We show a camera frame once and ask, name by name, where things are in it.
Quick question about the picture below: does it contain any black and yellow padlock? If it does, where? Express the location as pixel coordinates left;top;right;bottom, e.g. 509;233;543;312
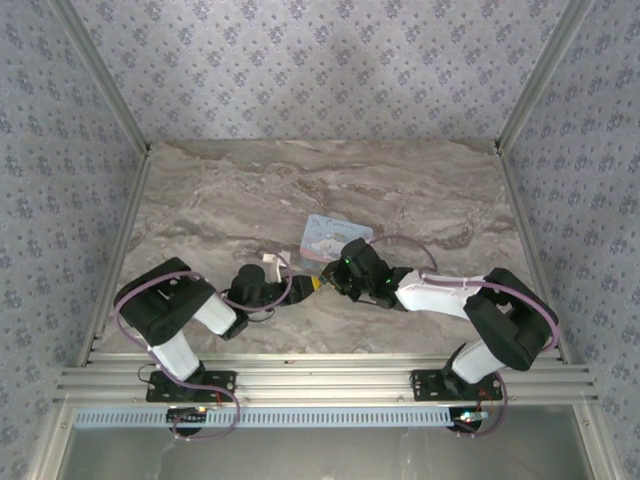
299;274;328;302

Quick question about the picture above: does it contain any light blue cartoon card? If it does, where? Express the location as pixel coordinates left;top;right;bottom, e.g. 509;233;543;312
298;213;376;264

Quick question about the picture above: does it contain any small left circuit board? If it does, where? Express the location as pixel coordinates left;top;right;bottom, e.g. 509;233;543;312
166;406;209;427

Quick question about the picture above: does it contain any small circuit board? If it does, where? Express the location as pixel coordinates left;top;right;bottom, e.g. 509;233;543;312
166;406;209;427
452;408;489;432

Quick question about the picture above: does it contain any small right circuit board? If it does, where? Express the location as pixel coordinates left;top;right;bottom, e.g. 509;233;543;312
452;408;489;432

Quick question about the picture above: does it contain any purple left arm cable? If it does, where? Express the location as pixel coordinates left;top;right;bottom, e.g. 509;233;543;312
113;252;296;352

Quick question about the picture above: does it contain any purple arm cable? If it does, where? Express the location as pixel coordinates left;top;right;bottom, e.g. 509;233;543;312
113;252;296;352
367;233;560;357

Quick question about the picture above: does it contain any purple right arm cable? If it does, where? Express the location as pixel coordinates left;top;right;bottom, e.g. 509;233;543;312
367;233;560;357

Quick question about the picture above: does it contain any aluminium mounting rail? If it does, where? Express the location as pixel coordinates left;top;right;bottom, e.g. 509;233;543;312
53;352;599;407

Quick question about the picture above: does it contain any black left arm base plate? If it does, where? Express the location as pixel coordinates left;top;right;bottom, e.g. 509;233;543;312
145;368;237;403

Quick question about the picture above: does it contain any white slotted cable duct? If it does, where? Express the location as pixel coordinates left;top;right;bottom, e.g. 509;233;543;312
72;405;464;429

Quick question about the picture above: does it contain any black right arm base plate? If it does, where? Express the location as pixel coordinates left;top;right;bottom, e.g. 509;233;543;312
410;368;504;402

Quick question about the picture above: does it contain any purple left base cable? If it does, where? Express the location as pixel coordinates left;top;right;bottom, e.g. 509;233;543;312
137;364;242;443

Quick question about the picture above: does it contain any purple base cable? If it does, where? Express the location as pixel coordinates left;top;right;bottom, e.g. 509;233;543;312
137;364;242;443
453;383;511;439

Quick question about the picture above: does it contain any aluminium table side rail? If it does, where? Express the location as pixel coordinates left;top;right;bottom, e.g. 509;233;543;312
74;149;152;367
497;149;572;364

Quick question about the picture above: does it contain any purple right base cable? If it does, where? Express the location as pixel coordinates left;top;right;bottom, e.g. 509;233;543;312
453;383;511;439

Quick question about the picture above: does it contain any aluminium upright frame post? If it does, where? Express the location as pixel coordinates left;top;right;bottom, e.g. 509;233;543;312
52;0;152;157
493;0;596;154

